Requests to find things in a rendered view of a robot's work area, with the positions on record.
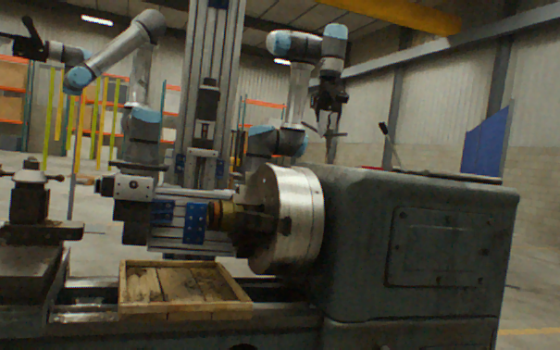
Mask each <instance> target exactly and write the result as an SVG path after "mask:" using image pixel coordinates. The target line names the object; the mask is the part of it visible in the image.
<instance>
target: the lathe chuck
mask: <svg viewBox="0 0 560 350"><path fill-rule="evenodd" d="M280 165H281V164H274V163H263V164H262V165H259V167H258V168H257V171H258V184H259V197H260V202H262V203H263V204H264V207H265V210H259V209H257V210H246V209H245V210H244V211H254V212H264V214H268V215H270V216H274V217H277V218H280V219H285V216H286V217H289V219H291V220H290V230H289V233H287V237H286V236H282V233H277V232H270V231H261V233H258V234H257V235H256V238H255V243H254V247H253V250H252V253H250V256H249V260H248V263H247V264H248V267H249V269H250V270H251V271H252V272H253V273H254V274H255V275H258V276H291V275H293V274H294V273H296V272H297V271H298V270H299V268H300V267H301V265H302V264H303V262H304V260H305V255H307V252H308V248H309V244H310V240H311V233H312V225H313V204H312V195H311V190H310V186H309V182H308V181H307V180H306V176H305V175H304V173H303V172H302V171H301V170H300V169H299V168H297V167H291V165H284V167H289V169H284V168H281V167H280ZM285 263H289V264H291V265H290V268H289V269H286V270H280V269H279V265H281V264H285Z"/></svg>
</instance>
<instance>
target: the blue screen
mask: <svg viewBox="0 0 560 350"><path fill-rule="evenodd" d="M515 101H516V99H510V100H509V105H507V106H505V107H504V108H503V109H501V110H500V111H498V112H497V113H496V114H493V115H492V116H490V118H489V119H487V120H485V119H482V120H481V123H480V124H479V125H477V126H476V128H474V129H473V130H471V131H466V132H465V140H464V145H463V153H462V160H461V166H459V173H466V174H474V175H482V176H490V177H497V178H502V180H503V173H504V167H505V161H506V154H507V147H508V141H509V134H510V127H511V121H512V116H513V114H514V107H515ZM505 287H510V288H516V290H519V288H521V287H519V286H517V285H511V284H505Z"/></svg>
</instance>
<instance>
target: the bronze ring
mask: <svg viewBox="0 0 560 350"><path fill-rule="evenodd" d="M236 210H241V211H244V208H243V206H236V205H235V202H234V199H231V200H219V202H209V203H208V206H207V210H206V226H207V228H208V229H211V230H214V229H216V230H218V231H226V232H228V233H232V232H233V230H234V228H241V227H236V226H235V220H236Z"/></svg>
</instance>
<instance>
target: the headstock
mask: <svg viewBox="0 0 560 350"><path fill-rule="evenodd" d="M292 167H298V168H306V169H310V170H312V172H313V173H314V174H315V175H316V177H317V181H318V183H320V186H321V190H322V193H323V199H324V209H325V221H324V232H323V239H322V244H321V248H320V251H319V254H318V256H317V259H316V261H315V263H314V265H313V266H312V267H311V269H310V270H309V271H308V272H307V273H306V274H304V275H302V276H282V277H283V278H285V280H286V281H288V282H289V283H290V284H291V285H292V286H294V287H296V288H297V290H298V291H299V292H300V293H302V294H303V295H304V296H306V297H307V298H309V300H310V301H311V302H312V303H313V304H314V305H316V306H318V307H319V308H320V310H321V311H323V312H324V313H325V314H326V315H328V316H329V317H331V319H333V320H335V321H339V322H365V321H367V320H368V319H410V318H448V317H486V316H495V317H500V315H501V308H503V301H504V288H505V283H506V276H507V269H508V263H509V257H510V249H511V243H512V237H513V231H514V230H515V224H516V212H517V205H518V203H519V198H520V195H519V191H518V190H517V189H516V187H510V186H502V185H494V184H486V183H477V182H470V181H454V180H446V179H437V177H429V176H420V175H413V174H404V173H396V172H388V171H379V170H371V169H356V168H347V166H339V165H331V164H323V163H315V162H306V161H300V162H297V163H294V164H293V165H292ZM335 203H336V204H335ZM334 233H335V235H334ZM325 262H326V263H325ZM327 271H328V272H327ZM306 281H307V282H306ZM323 285H324V286H323ZM331 285H332V286H331ZM335 289H336V290H335Z"/></svg>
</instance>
